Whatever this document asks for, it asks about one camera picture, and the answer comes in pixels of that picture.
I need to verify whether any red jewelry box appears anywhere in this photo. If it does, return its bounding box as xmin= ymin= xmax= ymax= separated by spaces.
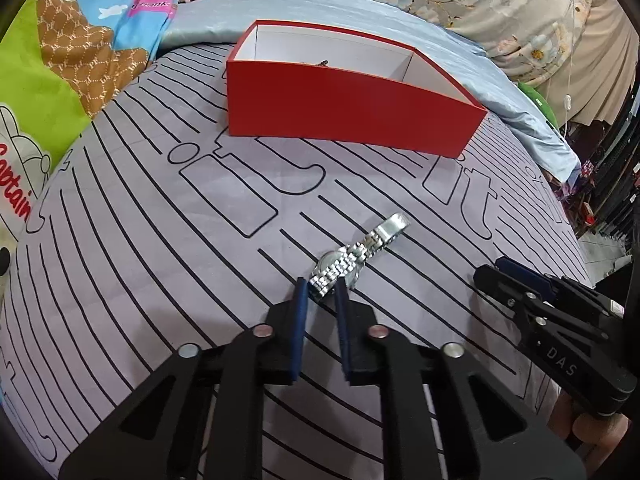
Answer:
xmin=226 ymin=20 xmax=487 ymax=158

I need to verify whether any light blue pillow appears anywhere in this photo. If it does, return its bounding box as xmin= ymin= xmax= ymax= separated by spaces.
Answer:
xmin=158 ymin=0 xmax=580 ymax=182

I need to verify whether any green plastic object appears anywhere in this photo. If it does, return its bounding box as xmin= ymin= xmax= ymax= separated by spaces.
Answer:
xmin=516 ymin=81 xmax=559 ymax=129

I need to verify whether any right hand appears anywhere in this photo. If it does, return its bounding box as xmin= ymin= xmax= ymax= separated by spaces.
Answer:
xmin=548 ymin=390 xmax=629 ymax=477

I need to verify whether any cartoon monkey bedsheet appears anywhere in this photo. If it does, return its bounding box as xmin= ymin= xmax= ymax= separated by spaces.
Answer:
xmin=1 ymin=0 xmax=177 ymax=271

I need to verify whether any white cable with switch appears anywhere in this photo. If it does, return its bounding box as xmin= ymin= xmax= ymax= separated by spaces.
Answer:
xmin=560 ymin=0 xmax=586 ymax=137

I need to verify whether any silver metal watch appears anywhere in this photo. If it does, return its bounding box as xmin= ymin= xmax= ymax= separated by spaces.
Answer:
xmin=308 ymin=212 xmax=410 ymax=299

